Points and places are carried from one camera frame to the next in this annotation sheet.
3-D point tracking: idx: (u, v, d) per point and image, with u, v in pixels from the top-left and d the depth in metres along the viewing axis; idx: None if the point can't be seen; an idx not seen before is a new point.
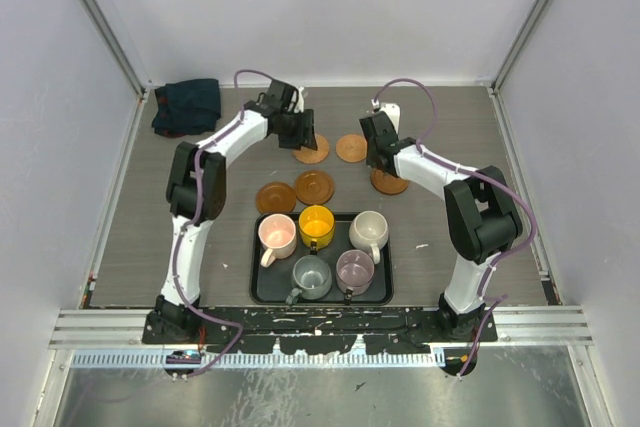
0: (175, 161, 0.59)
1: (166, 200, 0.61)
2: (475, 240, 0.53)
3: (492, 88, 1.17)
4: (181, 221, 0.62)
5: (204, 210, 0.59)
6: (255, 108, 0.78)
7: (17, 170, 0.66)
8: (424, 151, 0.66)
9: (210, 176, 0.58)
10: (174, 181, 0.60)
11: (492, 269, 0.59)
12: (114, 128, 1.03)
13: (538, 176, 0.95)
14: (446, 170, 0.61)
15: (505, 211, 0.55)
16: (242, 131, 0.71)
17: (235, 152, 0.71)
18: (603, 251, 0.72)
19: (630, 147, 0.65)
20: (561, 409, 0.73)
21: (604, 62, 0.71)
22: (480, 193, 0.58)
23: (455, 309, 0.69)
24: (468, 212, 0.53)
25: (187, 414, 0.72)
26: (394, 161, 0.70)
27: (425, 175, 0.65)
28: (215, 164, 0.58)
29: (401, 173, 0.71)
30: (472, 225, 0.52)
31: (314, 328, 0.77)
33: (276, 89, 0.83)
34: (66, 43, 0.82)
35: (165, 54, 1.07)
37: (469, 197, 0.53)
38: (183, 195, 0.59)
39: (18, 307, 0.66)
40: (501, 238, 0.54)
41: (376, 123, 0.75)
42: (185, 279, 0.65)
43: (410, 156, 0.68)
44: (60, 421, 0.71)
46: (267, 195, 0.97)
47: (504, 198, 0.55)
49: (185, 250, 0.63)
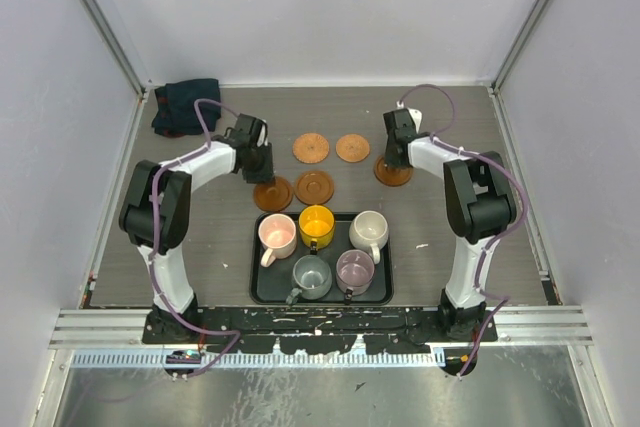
0: (133, 181, 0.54)
1: (119, 227, 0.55)
2: (467, 215, 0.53)
3: (492, 88, 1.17)
4: (145, 249, 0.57)
5: (162, 238, 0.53)
6: (222, 140, 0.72)
7: (17, 170, 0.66)
8: (436, 139, 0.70)
9: (170, 199, 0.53)
10: (130, 203, 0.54)
11: (488, 253, 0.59)
12: (114, 128, 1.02)
13: (538, 177, 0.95)
14: (449, 152, 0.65)
15: (500, 193, 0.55)
16: (212, 155, 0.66)
17: (201, 179, 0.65)
18: (604, 251, 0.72)
19: (629, 147, 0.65)
20: (561, 409, 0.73)
21: (605, 61, 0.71)
22: (480, 177, 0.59)
23: (454, 303, 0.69)
24: (464, 187, 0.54)
25: (187, 414, 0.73)
26: (409, 148, 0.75)
27: (430, 158, 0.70)
28: (176, 186, 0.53)
29: (413, 161, 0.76)
30: (465, 200, 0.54)
31: (314, 328, 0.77)
33: (243, 124, 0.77)
34: (66, 43, 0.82)
35: (165, 54, 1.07)
37: (466, 175, 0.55)
38: (140, 221, 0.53)
39: (18, 307, 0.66)
40: (494, 219, 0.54)
41: (397, 118, 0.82)
42: (171, 293, 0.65)
43: (421, 143, 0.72)
44: (61, 421, 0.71)
46: (263, 190, 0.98)
47: (501, 180, 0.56)
49: (163, 274, 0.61)
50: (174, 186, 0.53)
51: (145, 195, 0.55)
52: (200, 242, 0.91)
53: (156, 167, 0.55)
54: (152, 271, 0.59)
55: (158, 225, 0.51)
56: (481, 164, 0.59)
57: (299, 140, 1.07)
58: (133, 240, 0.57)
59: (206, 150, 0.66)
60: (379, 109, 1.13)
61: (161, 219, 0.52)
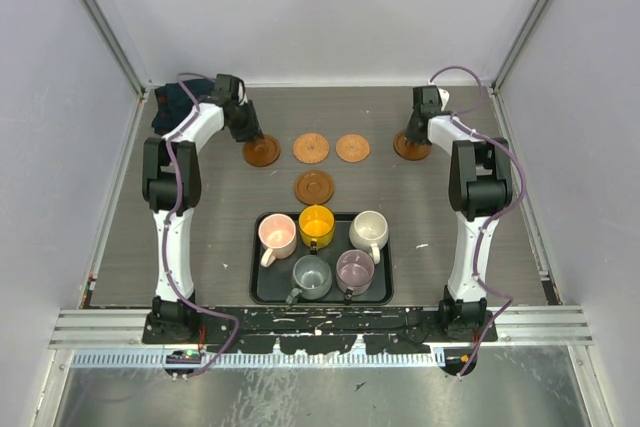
0: (145, 157, 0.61)
1: (143, 199, 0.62)
2: (464, 192, 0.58)
3: (492, 88, 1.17)
4: (162, 215, 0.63)
5: (185, 199, 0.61)
6: (207, 99, 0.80)
7: (16, 170, 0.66)
8: (455, 119, 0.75)
9: (185, 161, 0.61)
10: (148, 177, 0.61)
11: (485, 234, 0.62)
12: (114, 128, 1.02)
13: (538, 177, 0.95)
14: (463, 134, 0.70)
15: (500, 178, 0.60)
16: (203, 117, 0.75)
17: (200, 140, 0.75)
18: (604, 251, 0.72)
19: (629, 147, 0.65)
20: (561, 409, 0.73)
21: (605, 62, 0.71)
22: (486, 160, 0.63)
23: (453, 294, 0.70)
24: (466, 167, 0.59)
25: (187, 413, 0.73)
26: (429, 124, 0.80)
27: (447, 137, 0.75)
28: (187, 149, 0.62)
29: (431, 136, 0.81)
30: (465, 179, 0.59)
31: (314, 328, 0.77)
33: (222, 82, 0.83)
34: (66, 42, 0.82)
35: (165, 54, 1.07)
37: (471, 156, 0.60)
38: (163, 188, 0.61)
39: (17, 306, 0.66)
40: (491, 200, 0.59)
41: (425, 92, 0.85)
42: (178, 272, 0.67)
43: (441, 120, 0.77)
44: (60, 421, 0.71)
46: (252, 147, 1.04)
47: (506, 166, 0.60)
49: (173, 245, 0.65)
50: (184, 152, 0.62)
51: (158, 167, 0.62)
52: (200, 242, 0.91)
53: (163, 141, 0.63)
54: (165, 237, 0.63)
55: (181, 186, 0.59)
56: (490, 148, 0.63)
57: (299, 139, 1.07)
58: (152, 209, 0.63)
59: (196, 114, 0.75)
60: (379, 109, 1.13)
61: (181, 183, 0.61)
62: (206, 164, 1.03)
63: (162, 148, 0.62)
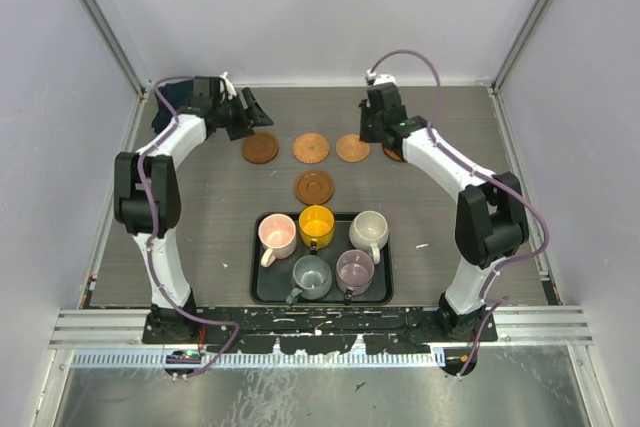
0: (116, 172, 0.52)
1: (116, 222, 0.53)
2: (482, 247, 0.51)
3: (492, 88, 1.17)
4: (143, 236, 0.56)
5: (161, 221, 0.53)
6: (187, 109, 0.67)
7: (17, 170, 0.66)
8: (439, 141, 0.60)
9: (162, 181, 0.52)
10: (121, 196, 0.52)
11: (496, 272, 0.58)
12: (114, 128, 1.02)
13: (538, 177, 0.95)
14: (461, 169, 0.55)
15: (515, 219, 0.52)
16: (183, 129, 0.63)
17: (181, 155, 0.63)
18: (604, 251, 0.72)
19: (629, 146, 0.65)
20: (561, 410, 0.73)
21: (604, 61, 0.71)
22: (492, 196, 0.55)
23: (455, 309, 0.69)
24: (480, 220, 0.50)
25: (187, 414, 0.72)
26: (403, 144, 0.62)
27: (435, 166, 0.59)
28: (163, 164, 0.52)
29: (406, 157, 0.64)
30: (481, 235, 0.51)
31: (314, 328, 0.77)
33: (203, 85, 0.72)
34: (66, 41, 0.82)
35: (164, 53, 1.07)
37: (484, 207, 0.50)
38: (137, 210, 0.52)
39: (18, 307, 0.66)
40: (508, 246, 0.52)
41: (384, 96, 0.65)
42: (171, 286, 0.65)
43: (421, 143, 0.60)
44: (60, 420, 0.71)
46: (252, 145, 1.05)
47: (518, 205, 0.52)
49: (161, 263, 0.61)
50: (160, 170, 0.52)
51: (132, 184, 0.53)
52: (200, 242, 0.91)
53: (136, 155, 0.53)
54: (152, 258, 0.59)
55: (154, 208, 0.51)
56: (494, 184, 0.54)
57: (299, 140, 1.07)
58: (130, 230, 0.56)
59: (175, 125, 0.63)
60: None
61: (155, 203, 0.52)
62: (205, 164, 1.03)
63: (135, 163, 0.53)
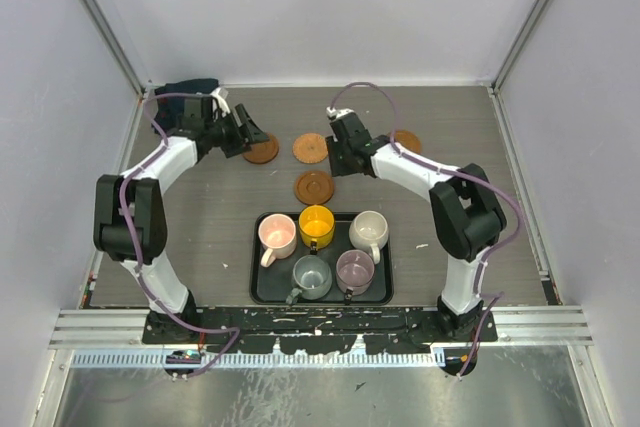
0: (99, 197, 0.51)
1: (96, 249, 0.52)
2: (464, 240, 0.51)
3: (492, 88, 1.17)
4: (129, 263, 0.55)
5: (144, 249, 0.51)
6: (178, 133, 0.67)
7: (17, 170, 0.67)
8: (403, 151, 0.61)
9: (144, 206, 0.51)
10: (102, 221, 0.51)
11: (484, 263, 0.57)
12: (114, 128, 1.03)
13: (538, 177, 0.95)
14: (427, 170, 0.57)
15: (489, 206, 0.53)
16: (172, 152, 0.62)
17: (168, 179, 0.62)
18: (603, 251, 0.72)
19: (629, 146, 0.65)
20: (561, 410, 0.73)
21: (604, 61, 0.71)
22: (462, 191, 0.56)
23: (454, 310, 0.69)
24: (455, 212, 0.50)
25: (187, 414, 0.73)
26: (372, 162, 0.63)
27: (404, 176, 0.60)
28: (146, 189, 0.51)
29: (377, 173, 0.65)
30: (460, 227, 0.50)
31: (314, 328, 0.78)
33: (194, 107, 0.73)
34: (66, 42, 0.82)
35: (164, 54, 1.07)
37: (455, 199, 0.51)
38: (117, 236, 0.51)
39: (18, 307, 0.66)
40: (489, 234, 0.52)
41: (347, 123, 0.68)
42: (166, 297, 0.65)
43: (387, 156, 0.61)
44: (60, 421, 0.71)
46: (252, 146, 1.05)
47: (488, 193, 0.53)
49: (153, 282, 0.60)
50: (143, 194, 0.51)
51: (114, 209, 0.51)
52: (200, 242, 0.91)
53: (120, 178, 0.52)
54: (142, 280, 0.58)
55: (135, 235, 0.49)
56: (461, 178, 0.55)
57: (299, 140, 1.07)
58: (115, 257, 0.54)
59: (164, 148, 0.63)
60: (379, 109, 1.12)
61: (138, 229, 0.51)
62: (205, 164, 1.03)
63: (118, 187, 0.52)
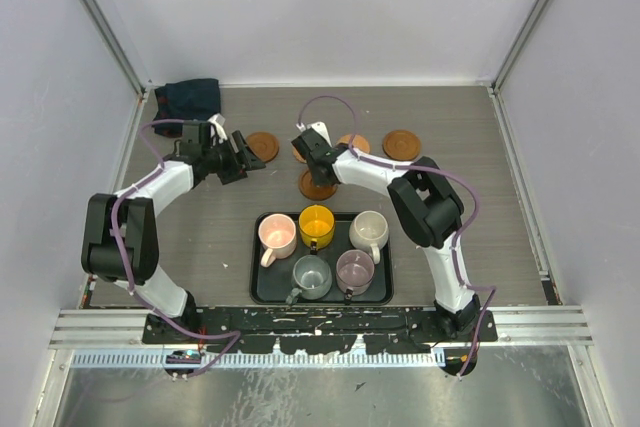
0: (90, 216, 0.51)
1: (86, 271, 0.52)
2: (427, 228, 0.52)
3: (492, 88, 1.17)
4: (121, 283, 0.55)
5: (134, 270, 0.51)
6: (174, 158, 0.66)
7: (17, 170, 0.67)
8: (359, 154, 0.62)
9: (136, 225, 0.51)
10: (91, 242, 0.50)
11: (457, 249, 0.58)
12: (114, 128, 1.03)
13: (538, 177, 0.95)
14: (384, 169, 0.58)
15: (446, 194, 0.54)
16: (167, 175, 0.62)
17: (162, 202, 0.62)
18: (604, 252, 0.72)
19: (628, 147, 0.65)
20: (561, 409, 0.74)
21: (604, 62, 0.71)
22: (419, 184, 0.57)
23: (450, 308, 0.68)
24: (413, 203, 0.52)
25: (187, 413, 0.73)
26: (334, 169, 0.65)
27: (366, 178, 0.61)
28: (139, 209, 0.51)
29: (344, 180, 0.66)
30: (420, 216, 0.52)
31: (314, 328, 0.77)
33: (192, 132, 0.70)
34: (67, 41, 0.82)
35: (165, 54, 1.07)
37: (411, 189, 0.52)
38: (107, 257, 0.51)
39: (18, 306, 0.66)
40: (450, 219, 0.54)
41: (307, 139, 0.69)
42: (165, 304, 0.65)
43: (346, 161, 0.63)
44: (61, 421, 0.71)
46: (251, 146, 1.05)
47: (444, 181, 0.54)
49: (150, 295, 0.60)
50: (135, 215, 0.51)
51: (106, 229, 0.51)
52: (200, 243, 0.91)
53: (113, 198, 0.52)
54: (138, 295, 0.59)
55: (126, 255, 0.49)
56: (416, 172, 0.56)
57: None
58: (107, 279, 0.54)
59: (160, 171, 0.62)
60: (379, 109, 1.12)
61: (129, 250, 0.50)
62: None
63: (110, 207, 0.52)
